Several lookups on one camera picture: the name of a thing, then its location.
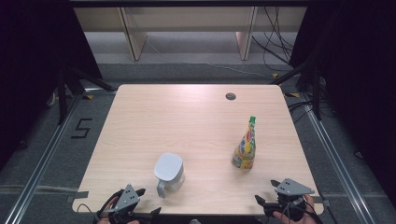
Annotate light wooden shelf unit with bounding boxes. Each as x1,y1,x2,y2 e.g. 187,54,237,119
73,7,307,62

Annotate black curtain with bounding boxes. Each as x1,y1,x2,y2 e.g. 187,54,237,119
289,0,396,208
0,0,104,171

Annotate grey tape strip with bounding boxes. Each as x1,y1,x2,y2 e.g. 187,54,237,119
65,190,90,203

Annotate yellow green spout pouch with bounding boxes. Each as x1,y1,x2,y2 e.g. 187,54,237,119
231,116,257,171

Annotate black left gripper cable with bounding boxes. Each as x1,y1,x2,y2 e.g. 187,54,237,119
92,189,125,224

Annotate black floor cables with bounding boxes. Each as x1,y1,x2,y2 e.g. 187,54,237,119
287,100,314,123

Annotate person's left hand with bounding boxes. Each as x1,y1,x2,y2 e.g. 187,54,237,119
96,195,141,224

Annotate black tripod stand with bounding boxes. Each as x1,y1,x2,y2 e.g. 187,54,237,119
55,65,117,125
269,57,324,121

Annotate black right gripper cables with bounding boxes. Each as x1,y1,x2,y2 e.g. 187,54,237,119
281,199,325,224

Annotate white lidded cup with handle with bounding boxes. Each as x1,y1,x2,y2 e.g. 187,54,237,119
153,152,186,200

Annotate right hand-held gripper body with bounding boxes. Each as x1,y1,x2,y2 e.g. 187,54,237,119
263,177,316,222

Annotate aluminium floor rail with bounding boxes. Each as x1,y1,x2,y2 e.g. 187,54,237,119
299,92,378,224
4,90,86,224

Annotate bundle of black cables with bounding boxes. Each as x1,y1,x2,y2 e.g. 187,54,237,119
251,7,295,73

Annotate person's right hand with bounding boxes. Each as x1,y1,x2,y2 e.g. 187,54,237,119
272,193,322,224

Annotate thin white floor cable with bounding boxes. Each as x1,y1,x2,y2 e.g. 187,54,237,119
146,39,269,79

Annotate thin gripper wire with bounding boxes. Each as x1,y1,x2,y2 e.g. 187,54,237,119
77,203,101,217

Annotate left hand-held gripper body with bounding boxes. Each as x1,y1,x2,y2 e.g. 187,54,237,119
106,184,153,224

